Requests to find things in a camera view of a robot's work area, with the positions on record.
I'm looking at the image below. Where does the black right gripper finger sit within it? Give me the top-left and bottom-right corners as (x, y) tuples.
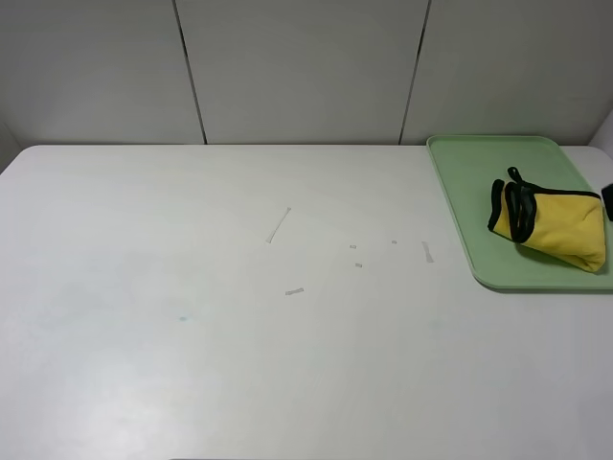
(601, 184), (613, 221)

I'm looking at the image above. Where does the yellow towel with black trim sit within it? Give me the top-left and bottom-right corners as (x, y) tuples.
(488, 167), (606, 273)

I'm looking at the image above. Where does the light green plastic tray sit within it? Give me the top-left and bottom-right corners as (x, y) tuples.
(426, 135), (612, 291)

